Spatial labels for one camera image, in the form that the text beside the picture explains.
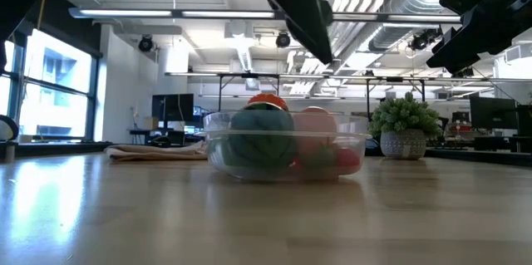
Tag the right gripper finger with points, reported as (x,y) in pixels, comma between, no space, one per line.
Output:
(439,58)
(465,45)

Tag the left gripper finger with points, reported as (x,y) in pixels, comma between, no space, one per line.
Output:
(291,3)
(318,20)

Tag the orange toy fruit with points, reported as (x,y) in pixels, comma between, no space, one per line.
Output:
(268,101)

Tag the toy peach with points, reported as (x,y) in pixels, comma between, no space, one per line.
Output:
(316,126)

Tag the cherry tomato with green leaf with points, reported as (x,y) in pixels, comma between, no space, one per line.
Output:
(348,160)

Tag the green striped toy watermelon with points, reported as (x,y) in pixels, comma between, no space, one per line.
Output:
(259,144)

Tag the clear plastic tupperware container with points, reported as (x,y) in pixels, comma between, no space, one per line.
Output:
(216,124)

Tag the black ceiling spotlight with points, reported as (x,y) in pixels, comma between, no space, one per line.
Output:
(420,41)
(146,44)
(283,40)

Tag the long ceiling light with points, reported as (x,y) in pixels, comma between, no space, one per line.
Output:
(124,13)
(395,18)

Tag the black computer monitor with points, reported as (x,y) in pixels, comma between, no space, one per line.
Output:
(172,107)
(492,111)

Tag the green succulent in patterned pot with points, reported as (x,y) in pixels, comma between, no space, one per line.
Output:
(403,144)

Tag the dark office desk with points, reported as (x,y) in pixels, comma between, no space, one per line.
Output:
(166,137)

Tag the pink folded cloth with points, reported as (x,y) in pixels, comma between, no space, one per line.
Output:
(158,153)

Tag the large window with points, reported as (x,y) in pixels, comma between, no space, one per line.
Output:
(54,111)

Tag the round black white object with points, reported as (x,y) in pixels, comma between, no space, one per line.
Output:
(8,130)

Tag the silver ventilation duct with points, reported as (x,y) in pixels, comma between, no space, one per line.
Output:
(399,3)

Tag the black metal rack frame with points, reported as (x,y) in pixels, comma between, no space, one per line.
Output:
(367,94)

